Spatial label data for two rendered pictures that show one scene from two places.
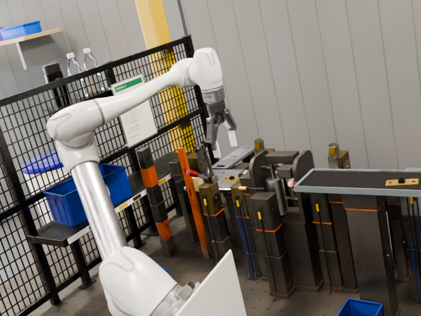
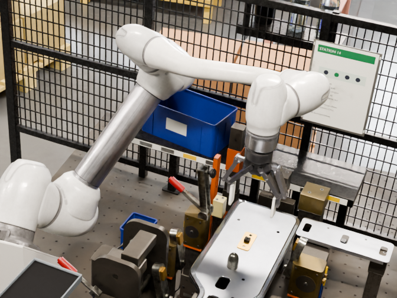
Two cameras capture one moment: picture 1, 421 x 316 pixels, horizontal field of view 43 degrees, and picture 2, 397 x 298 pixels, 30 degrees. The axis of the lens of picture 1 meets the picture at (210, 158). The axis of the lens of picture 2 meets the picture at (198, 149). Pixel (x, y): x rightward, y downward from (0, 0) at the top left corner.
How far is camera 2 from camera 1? 2.28 m
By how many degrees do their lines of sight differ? 66
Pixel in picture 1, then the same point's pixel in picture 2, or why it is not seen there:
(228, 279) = (7, 261)
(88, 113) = (133, 45)
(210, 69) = (249, 106)
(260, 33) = not seen: outside the picture
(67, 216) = not seen: hidden behind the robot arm
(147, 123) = (351, 115)
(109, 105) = (153, 54)
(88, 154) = (145, 81)
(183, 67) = not seen: hidden behind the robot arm
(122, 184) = (204, 138)
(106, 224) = (96, 146)
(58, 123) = (118, 34)
